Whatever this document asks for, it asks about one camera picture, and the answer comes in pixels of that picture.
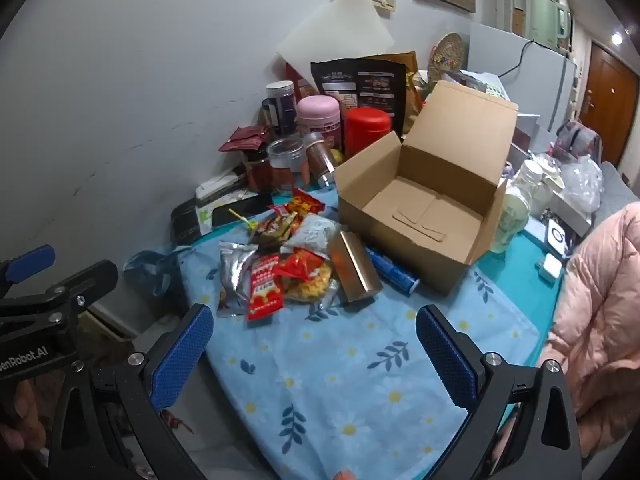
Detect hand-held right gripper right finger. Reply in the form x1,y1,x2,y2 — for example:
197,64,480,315
416,304,583,480

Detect white charger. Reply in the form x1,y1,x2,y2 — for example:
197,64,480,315
535,254,565,286

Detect silver foil packet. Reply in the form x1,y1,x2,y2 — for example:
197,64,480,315
217,241,259,317

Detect long red snack packet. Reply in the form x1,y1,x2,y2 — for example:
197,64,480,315
246,254,285,322

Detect jar with red lid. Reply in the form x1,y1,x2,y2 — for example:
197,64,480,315
344,106,392,161

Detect white fridge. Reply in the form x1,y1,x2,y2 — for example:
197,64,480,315
467,22,581,136

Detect clear jar with brown label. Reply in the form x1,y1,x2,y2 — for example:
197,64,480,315
266,137,307,196

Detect brown cardboard box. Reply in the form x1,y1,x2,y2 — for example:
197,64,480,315
332,80,519,295

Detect white flat case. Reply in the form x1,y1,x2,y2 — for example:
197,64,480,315
195,172,246,198

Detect white printed paper box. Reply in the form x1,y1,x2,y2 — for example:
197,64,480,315
445,70,511,102

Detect pink jar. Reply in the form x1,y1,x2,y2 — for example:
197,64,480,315
296,95,343,151

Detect black pouch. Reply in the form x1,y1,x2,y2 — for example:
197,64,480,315
170,197,216,247

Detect red packet with gold print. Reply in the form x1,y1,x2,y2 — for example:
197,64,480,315
270,187,327,216

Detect black printed bag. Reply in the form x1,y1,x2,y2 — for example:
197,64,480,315
310,57,407,133

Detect brown wooden door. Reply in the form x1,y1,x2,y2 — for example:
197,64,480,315
575,40,640,171

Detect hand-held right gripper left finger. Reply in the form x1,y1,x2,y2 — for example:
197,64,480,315
47,304,216,480

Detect gold rectangular box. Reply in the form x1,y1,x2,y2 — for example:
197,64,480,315
327,231,385,305

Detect grey quilted cover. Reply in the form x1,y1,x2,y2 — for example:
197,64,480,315
597,160,636,221

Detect white and blue packet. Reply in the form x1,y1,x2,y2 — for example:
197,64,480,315
281,212,343,256

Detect dark red sachets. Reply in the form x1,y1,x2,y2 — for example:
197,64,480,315
218,124,273,153

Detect orange printed bag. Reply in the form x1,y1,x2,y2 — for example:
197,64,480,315
365,51,426,111

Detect dark jar with white lid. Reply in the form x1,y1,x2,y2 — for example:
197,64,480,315
265,81,300,138

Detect white foam board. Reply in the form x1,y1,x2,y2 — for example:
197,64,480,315
276,0,396,78

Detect light blue floral cloth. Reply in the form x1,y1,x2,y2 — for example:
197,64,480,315
177,210,543,480

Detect white teapot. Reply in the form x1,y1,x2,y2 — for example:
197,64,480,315
530,157,566,218

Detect chili sauce jar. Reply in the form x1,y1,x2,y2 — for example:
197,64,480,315
243,152,273,193

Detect small red snack packet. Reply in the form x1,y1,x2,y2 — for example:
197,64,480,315
272,250,331,283

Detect white box with black circle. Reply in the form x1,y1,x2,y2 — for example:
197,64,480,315
542,207,593,256

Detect black cable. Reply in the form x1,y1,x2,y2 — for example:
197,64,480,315
495,37,541,78

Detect person's left hand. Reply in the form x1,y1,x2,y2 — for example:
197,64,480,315
0,380,58,466

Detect blue tube snack pack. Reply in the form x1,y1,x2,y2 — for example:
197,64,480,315
365,247,420,295

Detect yellow green lollipop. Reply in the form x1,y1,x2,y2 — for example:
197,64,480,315
228,207,257,233

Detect grey patterned bag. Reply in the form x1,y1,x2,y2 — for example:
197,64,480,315
547,120,603,161

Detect blue face mask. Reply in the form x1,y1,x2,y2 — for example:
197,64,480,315
124,246,193,306

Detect pink puffer jacket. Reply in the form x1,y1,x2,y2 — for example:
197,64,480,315
537,200,640,456

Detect red bag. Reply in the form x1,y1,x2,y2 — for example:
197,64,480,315
286,62,317,101

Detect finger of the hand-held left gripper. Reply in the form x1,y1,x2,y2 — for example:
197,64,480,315
0,259,119,321
0,245,56,293

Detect clear plastic bag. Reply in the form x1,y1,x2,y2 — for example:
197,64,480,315
557,155,606,213

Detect dark brown snack packet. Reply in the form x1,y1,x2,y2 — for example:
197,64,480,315
250,210,300,251

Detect green electric kettle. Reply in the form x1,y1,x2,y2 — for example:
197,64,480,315
529,0,573,53

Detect round woven mat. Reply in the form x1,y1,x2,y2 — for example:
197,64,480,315
429,32,468,81

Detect clear packet of crackers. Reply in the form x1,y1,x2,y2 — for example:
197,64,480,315
280,260,341,307

